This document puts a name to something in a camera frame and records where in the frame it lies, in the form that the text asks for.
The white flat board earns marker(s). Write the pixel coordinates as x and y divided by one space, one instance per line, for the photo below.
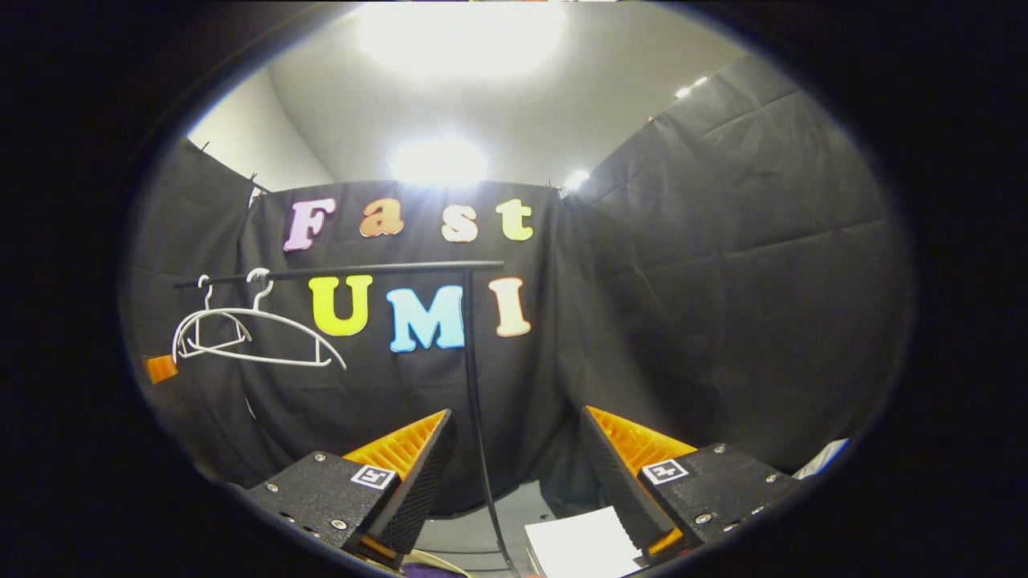
821 459

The white plastic hanger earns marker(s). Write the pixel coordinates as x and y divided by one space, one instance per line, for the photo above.
258 301
210 299

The white paper sheet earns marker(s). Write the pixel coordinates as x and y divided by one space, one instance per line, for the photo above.
578 542

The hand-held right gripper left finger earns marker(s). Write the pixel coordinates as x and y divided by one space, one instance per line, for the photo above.
414 498

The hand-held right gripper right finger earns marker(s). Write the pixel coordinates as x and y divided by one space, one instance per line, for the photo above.
618 490

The black backdrop cloth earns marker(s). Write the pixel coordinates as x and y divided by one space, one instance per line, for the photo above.
723 281

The ceiling light panel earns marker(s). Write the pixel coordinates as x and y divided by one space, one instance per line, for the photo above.
458 32
689 88
438 163
576 179

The purple knit cardigan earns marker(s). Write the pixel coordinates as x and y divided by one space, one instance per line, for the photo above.
426 571

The black clothes rack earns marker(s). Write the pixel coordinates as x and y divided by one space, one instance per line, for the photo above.
472 361

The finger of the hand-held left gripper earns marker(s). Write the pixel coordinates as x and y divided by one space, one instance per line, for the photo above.
161 368

